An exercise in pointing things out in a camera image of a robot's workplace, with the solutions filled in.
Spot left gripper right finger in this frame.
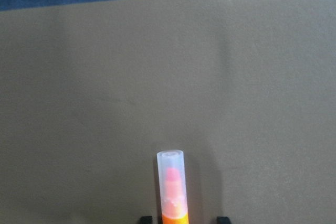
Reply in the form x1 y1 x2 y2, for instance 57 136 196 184
216 216 230 224

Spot orange highlighter pen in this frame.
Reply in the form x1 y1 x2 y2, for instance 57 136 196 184
156 150 189 223

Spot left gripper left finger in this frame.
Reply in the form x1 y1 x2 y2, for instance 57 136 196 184
139 216 153 224

